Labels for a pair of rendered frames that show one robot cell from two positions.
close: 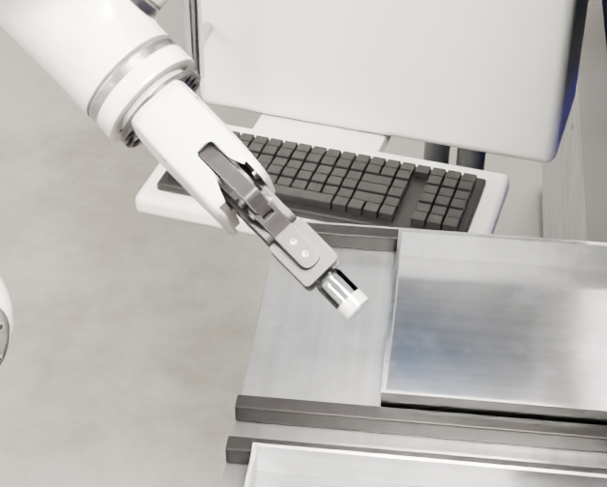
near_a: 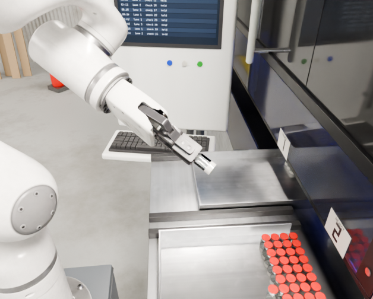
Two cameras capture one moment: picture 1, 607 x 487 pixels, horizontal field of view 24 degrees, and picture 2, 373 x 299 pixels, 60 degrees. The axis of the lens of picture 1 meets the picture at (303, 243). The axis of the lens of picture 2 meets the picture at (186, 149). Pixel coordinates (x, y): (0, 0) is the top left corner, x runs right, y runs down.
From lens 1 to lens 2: 0.49 m
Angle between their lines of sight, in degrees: 10
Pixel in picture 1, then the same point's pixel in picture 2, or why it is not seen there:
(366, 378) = (191, 201)
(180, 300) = (114, 188)
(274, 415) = (163, 218)
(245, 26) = not seen: hidden behind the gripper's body
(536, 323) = (241, 176)
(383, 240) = not seen: hidden behind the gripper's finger
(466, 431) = (230, 215)
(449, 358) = (217, 190)
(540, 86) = (222, 108)
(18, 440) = (71, 235)
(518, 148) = (217, 128)
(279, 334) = (158, 190)
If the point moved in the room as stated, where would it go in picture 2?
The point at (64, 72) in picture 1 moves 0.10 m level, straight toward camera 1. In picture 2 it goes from (72, 81) to (79, 106)
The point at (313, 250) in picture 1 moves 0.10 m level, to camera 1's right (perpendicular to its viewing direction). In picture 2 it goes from (192, 145) to (250, 139)
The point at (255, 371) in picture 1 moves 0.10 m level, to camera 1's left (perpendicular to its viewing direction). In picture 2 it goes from (152, 204) to (118, 209)
